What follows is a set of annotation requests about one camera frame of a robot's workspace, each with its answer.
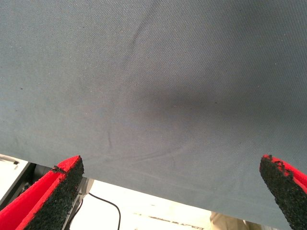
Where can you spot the dark grey table cloth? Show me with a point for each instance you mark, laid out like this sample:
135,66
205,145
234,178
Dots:
144,72

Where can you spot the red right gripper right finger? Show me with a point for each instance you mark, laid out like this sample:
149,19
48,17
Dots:
287,191

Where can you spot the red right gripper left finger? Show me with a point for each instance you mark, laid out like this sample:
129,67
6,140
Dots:
36,206

